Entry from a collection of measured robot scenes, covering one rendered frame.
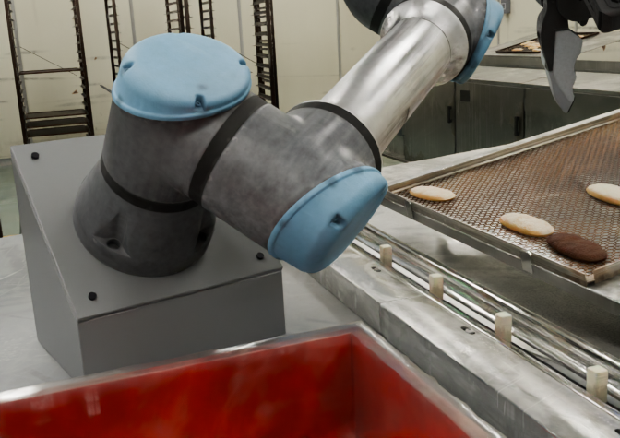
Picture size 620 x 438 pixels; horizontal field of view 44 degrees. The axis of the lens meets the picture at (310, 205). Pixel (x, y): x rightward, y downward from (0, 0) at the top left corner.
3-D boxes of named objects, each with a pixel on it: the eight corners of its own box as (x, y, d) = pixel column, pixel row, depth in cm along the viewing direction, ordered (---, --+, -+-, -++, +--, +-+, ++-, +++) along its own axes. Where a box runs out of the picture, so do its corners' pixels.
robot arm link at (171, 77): (149, 101, 82) (173, -4, 72) (251, 169, 80) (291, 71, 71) (74, 157, 73) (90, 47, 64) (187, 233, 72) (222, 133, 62)
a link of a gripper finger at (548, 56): (576, 64, 73) (593, -26, 69) (583, 71, 72) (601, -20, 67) (529, 65, 73) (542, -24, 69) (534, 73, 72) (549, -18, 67)
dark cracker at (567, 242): (538, 242, 93) (537, 233, 92) (566, 233, 93) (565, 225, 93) (587, 266, 83) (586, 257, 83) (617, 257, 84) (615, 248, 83)
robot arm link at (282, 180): (175, 223, 71) (391, 12, 110) (307, 312, 70) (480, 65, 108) (205, 134, 63) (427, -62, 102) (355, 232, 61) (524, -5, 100)
